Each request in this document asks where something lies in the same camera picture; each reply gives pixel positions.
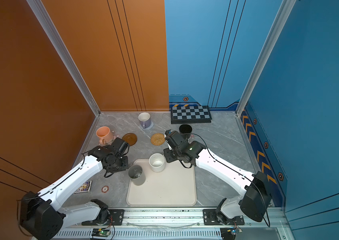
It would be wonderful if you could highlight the black mug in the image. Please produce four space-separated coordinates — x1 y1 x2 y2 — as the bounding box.
179 124 192 140

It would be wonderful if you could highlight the grey mug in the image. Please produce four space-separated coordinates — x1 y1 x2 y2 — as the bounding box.
128 165 146 186

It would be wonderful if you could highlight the orange mug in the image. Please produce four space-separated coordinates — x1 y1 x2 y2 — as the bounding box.
96 127 114 146

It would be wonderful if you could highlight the brown wooden round coaster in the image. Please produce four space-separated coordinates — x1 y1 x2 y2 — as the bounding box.
122 133 138 147

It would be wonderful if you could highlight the white speckled mug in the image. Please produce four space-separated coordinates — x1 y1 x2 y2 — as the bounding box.
149 153 166 173

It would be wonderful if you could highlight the rattan woven round coaster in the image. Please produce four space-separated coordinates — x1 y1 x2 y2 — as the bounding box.
150 133 166 146

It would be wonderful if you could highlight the white mug purple handle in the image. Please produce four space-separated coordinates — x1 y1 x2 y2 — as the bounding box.
138 113 152 128

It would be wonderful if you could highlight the grey woven round coaster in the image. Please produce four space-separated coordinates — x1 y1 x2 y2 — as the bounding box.
140 122 154 130

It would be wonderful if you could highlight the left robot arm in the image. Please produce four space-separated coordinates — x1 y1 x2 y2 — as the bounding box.
17 142 130 240

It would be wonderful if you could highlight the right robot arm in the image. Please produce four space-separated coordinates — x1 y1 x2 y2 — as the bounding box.
164 141 272 225

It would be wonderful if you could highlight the cream serving tray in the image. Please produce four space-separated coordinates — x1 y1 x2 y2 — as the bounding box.
127 159 197 207

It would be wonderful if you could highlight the purple card box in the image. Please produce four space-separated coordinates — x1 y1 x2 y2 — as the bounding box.
74 181 92 194

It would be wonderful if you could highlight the black chessboard box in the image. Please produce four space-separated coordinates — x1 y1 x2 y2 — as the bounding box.
170 105 212 124

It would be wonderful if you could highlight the left circuit board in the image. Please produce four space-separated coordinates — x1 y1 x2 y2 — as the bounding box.
91 228 112 239

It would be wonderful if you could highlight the circuit board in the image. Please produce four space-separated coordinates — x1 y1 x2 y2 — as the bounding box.
91 228 112 239
220 228 241 240

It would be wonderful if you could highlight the right circuit board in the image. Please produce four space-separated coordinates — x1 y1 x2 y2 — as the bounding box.
220 228 241 240

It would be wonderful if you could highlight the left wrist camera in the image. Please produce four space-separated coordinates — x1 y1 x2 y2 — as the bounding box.
111 138 130 157

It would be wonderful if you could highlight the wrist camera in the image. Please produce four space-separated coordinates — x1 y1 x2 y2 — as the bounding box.
165 130 185 150
111 138 130 157

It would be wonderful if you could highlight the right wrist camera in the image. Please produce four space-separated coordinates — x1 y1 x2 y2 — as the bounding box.
165 130 185 150

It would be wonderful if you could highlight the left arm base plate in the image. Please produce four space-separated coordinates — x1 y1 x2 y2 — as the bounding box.
81 209 125 227

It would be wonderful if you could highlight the aluminium front rail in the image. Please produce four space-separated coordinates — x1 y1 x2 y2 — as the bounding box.
53 207 294 240

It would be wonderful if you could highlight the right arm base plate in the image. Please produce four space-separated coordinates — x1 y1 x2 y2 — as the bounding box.
202 209 245 226

